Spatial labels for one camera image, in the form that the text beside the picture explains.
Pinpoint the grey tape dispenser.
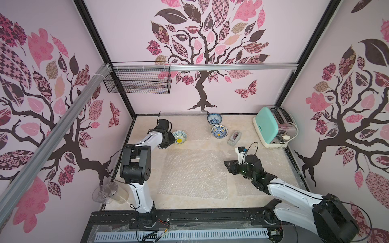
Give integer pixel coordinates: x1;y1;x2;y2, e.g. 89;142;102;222
228;131;242;147

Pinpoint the aluminium frame bar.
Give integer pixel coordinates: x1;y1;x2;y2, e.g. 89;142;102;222
1;64;111;225
170;63;299;71

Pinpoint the black wire wall basket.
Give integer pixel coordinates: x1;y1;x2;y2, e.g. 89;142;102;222
104;61;172;94

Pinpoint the mint green toaster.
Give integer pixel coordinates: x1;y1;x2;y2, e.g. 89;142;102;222
252;106;299;148

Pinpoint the blue yellow patterned bowl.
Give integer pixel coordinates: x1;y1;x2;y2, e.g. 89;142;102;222
211;125;229;139

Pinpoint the aluminium frame bar back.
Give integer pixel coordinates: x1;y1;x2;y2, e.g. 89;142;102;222
170;63;299;71

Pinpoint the white toaster power cable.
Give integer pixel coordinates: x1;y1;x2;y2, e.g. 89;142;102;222
281;121;300;143

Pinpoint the clear plastic cup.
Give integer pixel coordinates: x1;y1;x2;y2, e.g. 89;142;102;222
92;182;129;204

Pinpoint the white slotted cable duct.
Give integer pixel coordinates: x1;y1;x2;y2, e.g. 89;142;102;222
92;228;269;243

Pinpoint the yellow rimmed blue white bowl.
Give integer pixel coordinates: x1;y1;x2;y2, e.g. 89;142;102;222
172;130;187;144

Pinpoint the aluminium frame bar left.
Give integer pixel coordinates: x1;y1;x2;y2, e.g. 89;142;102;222
1;64;111;225

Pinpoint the blue white patterned bowl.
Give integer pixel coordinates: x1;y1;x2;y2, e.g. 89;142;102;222
207;113;222;126

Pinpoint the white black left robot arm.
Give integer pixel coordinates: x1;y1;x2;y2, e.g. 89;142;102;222
119;119;175;214

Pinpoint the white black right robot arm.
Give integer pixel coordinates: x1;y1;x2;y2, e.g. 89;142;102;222
224;153;359;243

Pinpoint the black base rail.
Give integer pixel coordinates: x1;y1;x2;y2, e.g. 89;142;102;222
80;207;335;243

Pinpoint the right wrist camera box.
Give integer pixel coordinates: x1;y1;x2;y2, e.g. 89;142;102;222
235;146;247;165

